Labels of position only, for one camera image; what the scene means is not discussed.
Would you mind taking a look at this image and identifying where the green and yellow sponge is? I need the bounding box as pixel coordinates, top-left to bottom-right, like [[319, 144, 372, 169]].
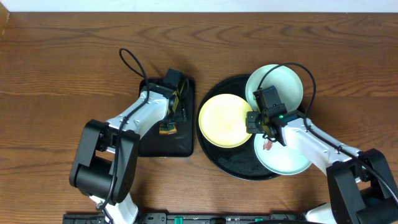
[[159, 124, 177, 135]]

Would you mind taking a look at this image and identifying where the yellow plate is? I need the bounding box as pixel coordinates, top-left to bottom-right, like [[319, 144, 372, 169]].
[[198, 93, 252, 148]]

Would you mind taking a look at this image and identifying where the light green plate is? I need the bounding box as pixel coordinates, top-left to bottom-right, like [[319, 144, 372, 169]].
[[254, 134, 312, 175], [245, 64, 303, 112]]

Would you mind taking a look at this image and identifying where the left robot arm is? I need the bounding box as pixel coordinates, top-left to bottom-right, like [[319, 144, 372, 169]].
[[69, 83, 183, 223]]

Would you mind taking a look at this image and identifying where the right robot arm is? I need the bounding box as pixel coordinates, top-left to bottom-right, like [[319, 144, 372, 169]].
[[246, 111, 397, 223]]

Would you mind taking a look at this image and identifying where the black rectangular tray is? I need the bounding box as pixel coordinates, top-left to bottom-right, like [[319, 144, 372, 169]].
[[138, 80, 195, 157]]

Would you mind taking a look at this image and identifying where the round black tray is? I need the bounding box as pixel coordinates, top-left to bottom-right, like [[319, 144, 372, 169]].
[[196, 74, 279, 181]]

